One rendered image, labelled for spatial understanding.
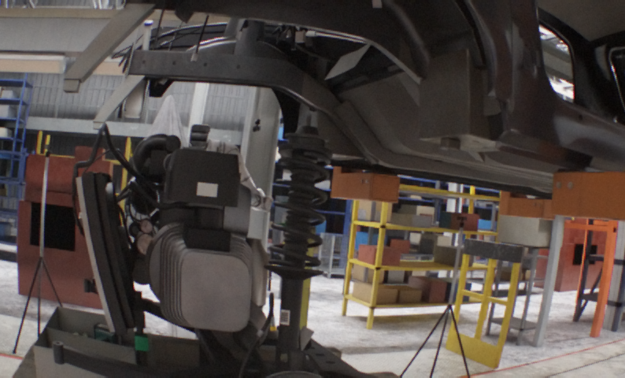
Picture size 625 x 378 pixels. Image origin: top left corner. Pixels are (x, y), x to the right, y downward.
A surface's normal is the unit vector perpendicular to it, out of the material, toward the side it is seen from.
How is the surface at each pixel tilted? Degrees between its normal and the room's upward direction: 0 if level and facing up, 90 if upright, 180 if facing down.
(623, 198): 90
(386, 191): 90
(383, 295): 90
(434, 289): 90
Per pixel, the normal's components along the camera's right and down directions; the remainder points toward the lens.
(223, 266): 0.34, 0.03
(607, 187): -0.94, -0.10
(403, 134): 0.20, 0.32
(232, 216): 0.66, 0.06
